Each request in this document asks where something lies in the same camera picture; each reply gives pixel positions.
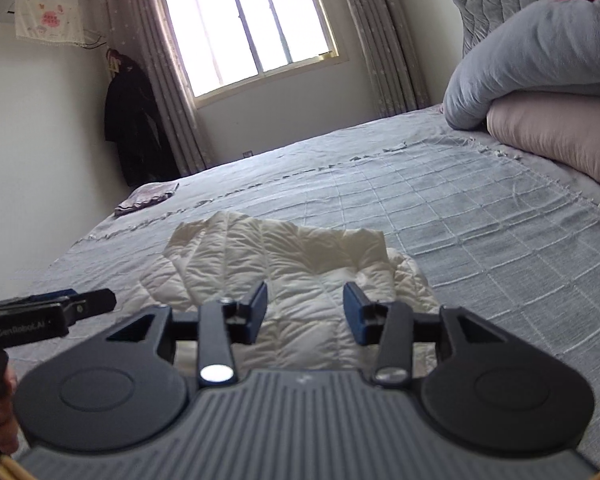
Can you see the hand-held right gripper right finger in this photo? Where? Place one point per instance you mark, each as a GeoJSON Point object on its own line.
{"type": "Point", "coordinates": [352, 315]}

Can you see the pink pillow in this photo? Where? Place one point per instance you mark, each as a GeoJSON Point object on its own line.
{"type": "Point", "coordinates": [555, 130]}

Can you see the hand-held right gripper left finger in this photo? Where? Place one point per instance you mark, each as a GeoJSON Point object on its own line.
{"type": "Point", "coordinates": [257, 310]}

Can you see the white printed cover cloth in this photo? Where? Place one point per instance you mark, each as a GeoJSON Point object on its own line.
{"type": "Point", "coordinates": [47, 17]}

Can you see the dark hanging coat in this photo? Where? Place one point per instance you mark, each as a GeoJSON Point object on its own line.
{"type": "Point", "coordinates": [135, 125]}

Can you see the grey bedspread bed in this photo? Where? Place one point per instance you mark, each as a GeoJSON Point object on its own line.
{"type": "Point", "coordinates": [430, 200]}

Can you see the wooden clothes hanger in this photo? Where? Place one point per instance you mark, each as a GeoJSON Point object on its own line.
{"type": "Point", "coordinates": [113, 60]}

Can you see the grey folded blanket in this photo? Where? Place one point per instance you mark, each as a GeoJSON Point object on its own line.
{"type": "Point", "coordinates": [530, 55]}

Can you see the white quilted jacket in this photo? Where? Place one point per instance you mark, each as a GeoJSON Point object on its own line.
{"type": "Point", "coordinates": [290, 260]}

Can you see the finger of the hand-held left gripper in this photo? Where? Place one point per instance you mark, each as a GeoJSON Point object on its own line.
{"type": "Point", "coordinates": [55, 294]}
{"type": "Point", "coordinates": [97, 301]}

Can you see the window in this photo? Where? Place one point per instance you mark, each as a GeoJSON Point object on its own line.
{"type": "Point", "coordinates": [250, 25]}

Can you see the small purple cloth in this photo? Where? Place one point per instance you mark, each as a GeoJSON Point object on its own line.
{"type": "Point", "coordinates": [147, 199]}

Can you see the person's left hand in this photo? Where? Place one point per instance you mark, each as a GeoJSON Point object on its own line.
{"type": "Point", "coordinates": [5, 420]}

